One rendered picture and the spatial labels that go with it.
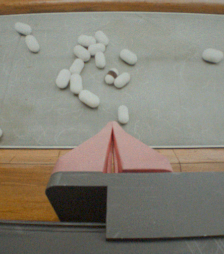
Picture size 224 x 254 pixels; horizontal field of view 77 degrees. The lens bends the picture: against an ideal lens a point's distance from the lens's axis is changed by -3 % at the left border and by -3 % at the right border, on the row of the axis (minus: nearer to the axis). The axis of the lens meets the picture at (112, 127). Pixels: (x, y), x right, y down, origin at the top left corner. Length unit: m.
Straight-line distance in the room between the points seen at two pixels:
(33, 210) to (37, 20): 0.37
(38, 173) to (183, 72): 0.31
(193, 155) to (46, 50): 0.33
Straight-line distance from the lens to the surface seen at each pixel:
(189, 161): 0.25
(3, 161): 0.27
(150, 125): 0.26
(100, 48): 0.31
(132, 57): 0.29
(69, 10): 0.41
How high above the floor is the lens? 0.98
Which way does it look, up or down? 76 degrees down
